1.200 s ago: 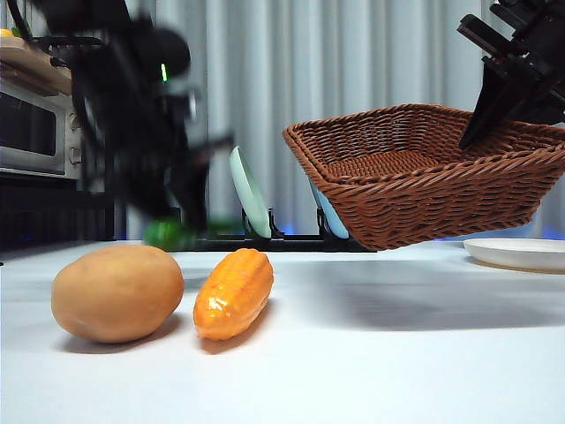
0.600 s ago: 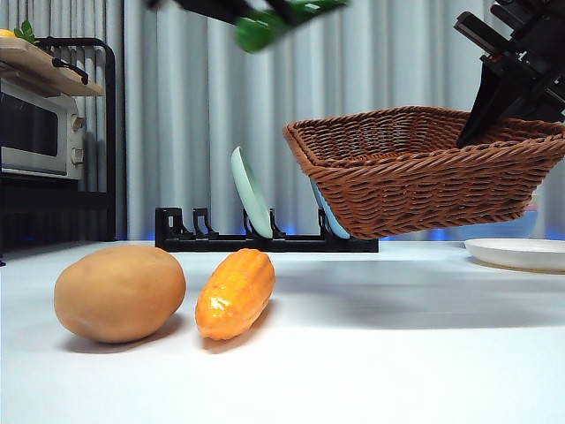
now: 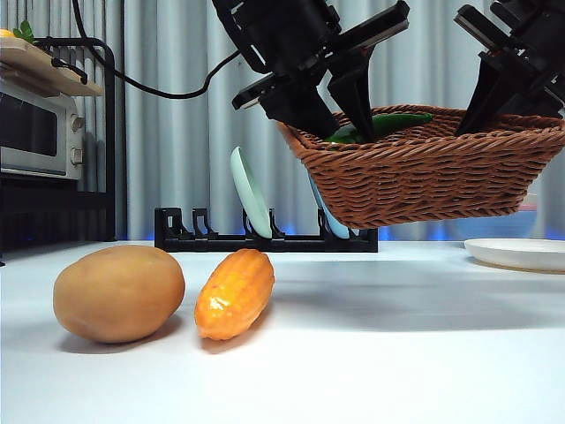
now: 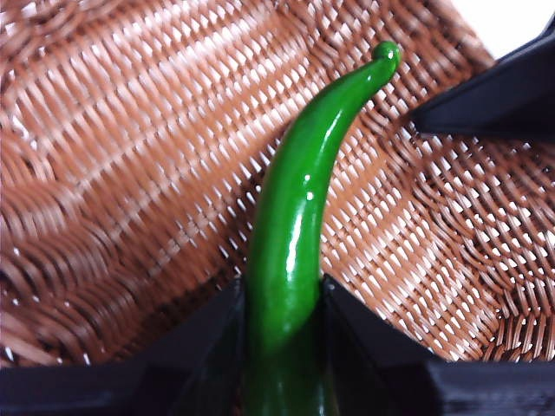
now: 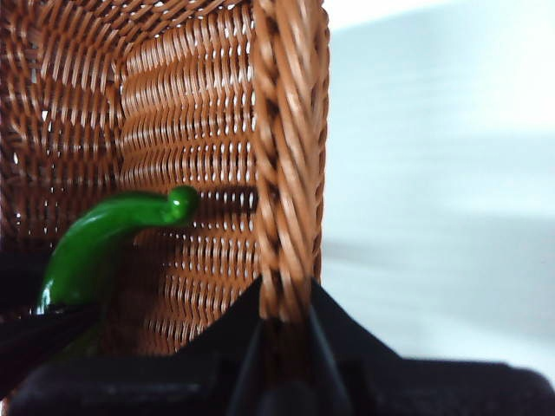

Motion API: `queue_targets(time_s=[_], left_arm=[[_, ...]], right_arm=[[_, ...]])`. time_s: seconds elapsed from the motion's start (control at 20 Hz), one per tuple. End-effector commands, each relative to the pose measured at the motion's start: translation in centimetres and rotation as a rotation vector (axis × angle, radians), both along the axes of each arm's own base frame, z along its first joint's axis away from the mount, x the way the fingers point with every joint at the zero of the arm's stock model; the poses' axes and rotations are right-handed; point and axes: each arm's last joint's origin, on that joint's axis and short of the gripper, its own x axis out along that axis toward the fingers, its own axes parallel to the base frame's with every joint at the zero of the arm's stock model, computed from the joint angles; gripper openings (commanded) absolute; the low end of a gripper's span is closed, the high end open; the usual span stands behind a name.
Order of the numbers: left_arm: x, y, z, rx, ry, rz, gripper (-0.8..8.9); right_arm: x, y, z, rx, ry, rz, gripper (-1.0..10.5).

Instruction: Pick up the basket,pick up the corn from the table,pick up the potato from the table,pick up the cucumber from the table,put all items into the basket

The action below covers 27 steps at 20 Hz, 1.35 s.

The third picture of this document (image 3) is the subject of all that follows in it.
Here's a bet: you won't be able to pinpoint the green cucumber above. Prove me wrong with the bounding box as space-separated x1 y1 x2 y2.
324 111 434 145

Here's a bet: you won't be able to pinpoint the brown wicker basket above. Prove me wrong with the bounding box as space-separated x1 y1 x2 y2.
276 104 565 231

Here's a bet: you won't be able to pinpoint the orange corn cob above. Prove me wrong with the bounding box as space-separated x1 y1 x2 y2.
193 247 276 342

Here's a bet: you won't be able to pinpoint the tan potato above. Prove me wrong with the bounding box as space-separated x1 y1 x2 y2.
52 245 186 345

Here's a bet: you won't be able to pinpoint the pale green plate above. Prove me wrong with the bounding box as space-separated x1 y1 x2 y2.
229 146 274 240

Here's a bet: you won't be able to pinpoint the light blue plate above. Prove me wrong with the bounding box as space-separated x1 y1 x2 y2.
307 175 350 240

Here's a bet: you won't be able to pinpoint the grey pleated curtain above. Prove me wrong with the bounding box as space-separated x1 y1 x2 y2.
0 0 565 244

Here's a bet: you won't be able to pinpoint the white plate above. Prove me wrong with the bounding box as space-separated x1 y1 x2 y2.
463 238 565 273

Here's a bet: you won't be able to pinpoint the black dish rack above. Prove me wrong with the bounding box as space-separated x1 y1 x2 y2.
153 207 380 254

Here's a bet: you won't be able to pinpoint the black metal shelf rack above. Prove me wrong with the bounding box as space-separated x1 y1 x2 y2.
0 37 117 268

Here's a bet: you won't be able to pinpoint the silver toaster oven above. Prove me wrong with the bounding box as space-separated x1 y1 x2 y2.
0 80 86 181

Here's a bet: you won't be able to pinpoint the green leaves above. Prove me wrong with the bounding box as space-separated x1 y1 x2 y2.
11 19 36 46

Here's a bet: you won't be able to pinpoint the black cable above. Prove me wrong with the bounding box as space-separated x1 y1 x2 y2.
71 0 242 100

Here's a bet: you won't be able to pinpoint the wooden board with black handle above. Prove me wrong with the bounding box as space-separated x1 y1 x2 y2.
0 38 105 98

